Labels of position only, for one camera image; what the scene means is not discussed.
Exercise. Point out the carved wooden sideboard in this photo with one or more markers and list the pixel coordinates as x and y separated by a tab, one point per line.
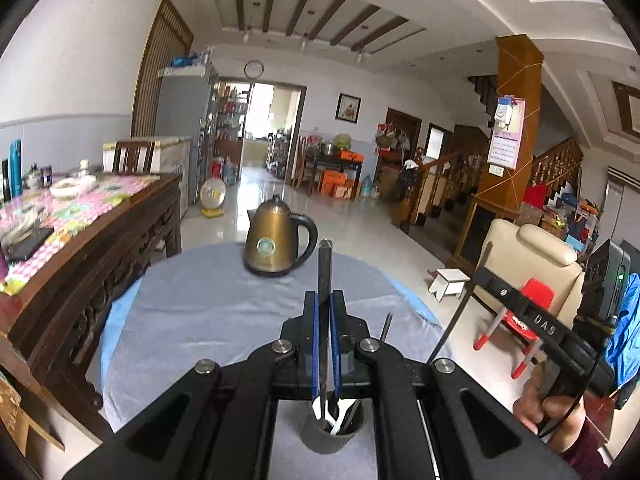
100	280

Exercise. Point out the framed wall picture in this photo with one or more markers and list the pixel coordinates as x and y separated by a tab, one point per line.
348	107

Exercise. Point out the white plastic spoon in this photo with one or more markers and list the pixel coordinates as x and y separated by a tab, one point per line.
342	417
319	410

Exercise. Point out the round wall clock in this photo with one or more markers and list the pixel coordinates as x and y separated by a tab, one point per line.
254	68

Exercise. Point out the white step stool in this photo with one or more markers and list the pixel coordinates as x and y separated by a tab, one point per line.
447	282

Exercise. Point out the grey tablecloth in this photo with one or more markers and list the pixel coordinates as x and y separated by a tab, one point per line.
200	310

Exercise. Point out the orange boxes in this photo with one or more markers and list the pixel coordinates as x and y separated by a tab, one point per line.
335	185

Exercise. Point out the blue bottle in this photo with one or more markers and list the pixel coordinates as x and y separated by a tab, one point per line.
16	167

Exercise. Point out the person's right hand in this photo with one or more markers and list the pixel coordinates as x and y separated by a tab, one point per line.
530	407

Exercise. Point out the black phone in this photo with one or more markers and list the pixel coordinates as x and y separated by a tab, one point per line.
30	245

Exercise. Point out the dark grey cup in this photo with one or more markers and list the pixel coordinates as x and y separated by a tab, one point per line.
330	439

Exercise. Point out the wooden chair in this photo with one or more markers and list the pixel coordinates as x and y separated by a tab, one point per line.
132	157

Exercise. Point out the person's right forearm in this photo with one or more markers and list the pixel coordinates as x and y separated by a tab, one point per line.
582	452

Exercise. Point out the patterned pink table cover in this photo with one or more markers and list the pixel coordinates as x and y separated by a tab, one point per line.
75	215

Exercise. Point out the light blue underlay cloth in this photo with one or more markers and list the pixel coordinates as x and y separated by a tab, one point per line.
116	320

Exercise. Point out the white chest freezer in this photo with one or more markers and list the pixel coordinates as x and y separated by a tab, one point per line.
172	160

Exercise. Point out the wooden pillar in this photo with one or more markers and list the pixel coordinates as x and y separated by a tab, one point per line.
517	70

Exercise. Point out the clear water jug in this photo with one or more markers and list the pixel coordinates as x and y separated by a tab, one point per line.
366	187

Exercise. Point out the white floor fan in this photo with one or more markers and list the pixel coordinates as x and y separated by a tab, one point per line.
212	197

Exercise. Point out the white bowl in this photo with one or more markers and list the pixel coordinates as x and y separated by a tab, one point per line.
67	188

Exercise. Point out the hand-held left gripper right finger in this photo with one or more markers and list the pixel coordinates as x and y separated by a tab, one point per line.
337	345

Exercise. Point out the wooden slat wall panel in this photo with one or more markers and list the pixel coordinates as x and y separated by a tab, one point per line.
160	70

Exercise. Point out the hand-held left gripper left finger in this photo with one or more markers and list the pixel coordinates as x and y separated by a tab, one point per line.
312	345

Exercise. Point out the wall calendar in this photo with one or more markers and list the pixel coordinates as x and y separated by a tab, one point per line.
507	140

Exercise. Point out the beige armchair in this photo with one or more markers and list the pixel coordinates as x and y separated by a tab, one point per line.
530	255

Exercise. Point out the gold electric kettle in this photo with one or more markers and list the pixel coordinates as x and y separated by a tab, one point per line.
270	240

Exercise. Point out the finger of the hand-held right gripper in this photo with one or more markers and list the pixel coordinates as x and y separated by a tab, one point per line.
525	312

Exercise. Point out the red child chair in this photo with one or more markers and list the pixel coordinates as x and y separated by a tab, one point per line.
535	297

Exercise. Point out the wooden side table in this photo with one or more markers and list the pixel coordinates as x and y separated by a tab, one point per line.
332	160

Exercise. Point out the grey refrigerator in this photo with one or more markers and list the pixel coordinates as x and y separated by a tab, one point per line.
182	110

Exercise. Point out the wooden staircase railing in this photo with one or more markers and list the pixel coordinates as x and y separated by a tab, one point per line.
550	165

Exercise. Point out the dark chopstick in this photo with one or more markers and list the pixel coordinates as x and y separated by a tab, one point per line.
324	280
354	409
385	327

